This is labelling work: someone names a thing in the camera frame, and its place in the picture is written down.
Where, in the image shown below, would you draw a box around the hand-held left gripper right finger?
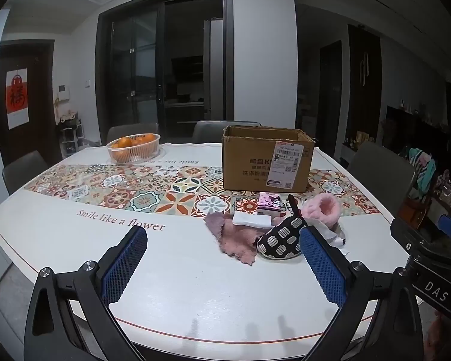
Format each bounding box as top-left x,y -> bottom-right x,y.
300,226 -> 425,361

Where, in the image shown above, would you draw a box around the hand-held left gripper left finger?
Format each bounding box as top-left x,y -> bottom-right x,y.
23,226 -> 148,361

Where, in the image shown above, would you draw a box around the black white dotted pouch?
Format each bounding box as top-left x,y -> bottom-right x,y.
256,194 -> 309,259

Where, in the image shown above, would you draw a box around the pink fluffy sock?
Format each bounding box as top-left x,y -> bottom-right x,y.
301,193 -> 341,230

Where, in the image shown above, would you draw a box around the pink purple tissue pack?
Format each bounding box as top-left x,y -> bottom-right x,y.
256,192 -> 286,219

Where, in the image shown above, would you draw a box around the pink fuzzy cloth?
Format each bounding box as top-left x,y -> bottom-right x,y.
204,211 -> 275,267

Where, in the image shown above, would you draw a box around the brown cardboard box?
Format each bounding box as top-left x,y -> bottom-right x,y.
222,125 -> 315,192

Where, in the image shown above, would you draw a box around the person's right hand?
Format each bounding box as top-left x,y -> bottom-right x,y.
425,304 -> 451,361

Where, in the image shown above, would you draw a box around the teal pink clothes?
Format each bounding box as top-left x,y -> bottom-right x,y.
399,147 -> 437,201

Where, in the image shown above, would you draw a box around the grey dining chair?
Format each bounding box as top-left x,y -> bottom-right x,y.
347,141 -> 416,211
106,122 -> 160,145
193,120 -> 262,144
2,150 -> 50,196

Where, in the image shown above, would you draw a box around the white low cabinet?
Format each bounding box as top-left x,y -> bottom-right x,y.
340,144 -> 362,166

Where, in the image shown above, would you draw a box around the white plastic basket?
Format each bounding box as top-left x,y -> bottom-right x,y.
106,133 -> 162,165

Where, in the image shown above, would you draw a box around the white shoe rack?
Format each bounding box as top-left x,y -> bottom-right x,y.
58,111 -> 84,159

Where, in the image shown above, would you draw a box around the tall dark cabinet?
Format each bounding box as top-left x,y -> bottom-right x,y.
348,24 -> 382,144

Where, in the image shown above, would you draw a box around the dark interior door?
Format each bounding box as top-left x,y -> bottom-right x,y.
318,39 -> 342,148

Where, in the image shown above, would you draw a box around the dark entrance door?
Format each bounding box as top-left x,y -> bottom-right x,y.
0,39 -> 63,166

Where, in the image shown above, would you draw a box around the red white door poster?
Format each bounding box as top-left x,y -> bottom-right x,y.
5,68 -> 29,129

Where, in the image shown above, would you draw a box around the dark sliding glass door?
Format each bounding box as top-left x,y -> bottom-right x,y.
98,0 -> 234,145

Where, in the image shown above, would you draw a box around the silver refrigerator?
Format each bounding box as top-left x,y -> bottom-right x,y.
203,19 -> 225,121

